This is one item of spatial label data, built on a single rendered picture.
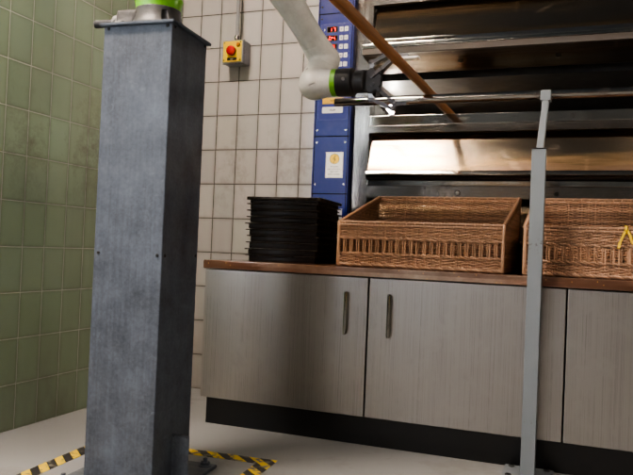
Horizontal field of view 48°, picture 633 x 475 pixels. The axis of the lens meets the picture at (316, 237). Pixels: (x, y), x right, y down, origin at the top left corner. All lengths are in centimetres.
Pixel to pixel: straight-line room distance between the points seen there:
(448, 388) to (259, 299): 70
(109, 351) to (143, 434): 23
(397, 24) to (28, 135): 147
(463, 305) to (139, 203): 102
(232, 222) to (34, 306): 95
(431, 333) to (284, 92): 131
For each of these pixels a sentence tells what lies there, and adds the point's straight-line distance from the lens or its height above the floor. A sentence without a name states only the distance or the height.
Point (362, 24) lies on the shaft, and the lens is 178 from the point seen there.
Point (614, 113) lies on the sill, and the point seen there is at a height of 116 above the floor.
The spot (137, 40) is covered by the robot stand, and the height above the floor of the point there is 115.
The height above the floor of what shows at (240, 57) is 143.
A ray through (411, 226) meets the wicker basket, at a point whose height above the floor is 72.
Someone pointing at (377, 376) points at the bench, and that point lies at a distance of 231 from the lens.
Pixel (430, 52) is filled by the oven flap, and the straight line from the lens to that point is 276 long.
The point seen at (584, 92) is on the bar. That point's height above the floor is 116.
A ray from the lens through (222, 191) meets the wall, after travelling 313.
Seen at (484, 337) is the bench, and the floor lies 39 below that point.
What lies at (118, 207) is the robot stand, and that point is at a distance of 190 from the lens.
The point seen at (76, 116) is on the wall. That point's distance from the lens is 274.
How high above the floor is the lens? 63
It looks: 1 degrees up
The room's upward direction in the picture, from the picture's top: 2 degrees clockwise
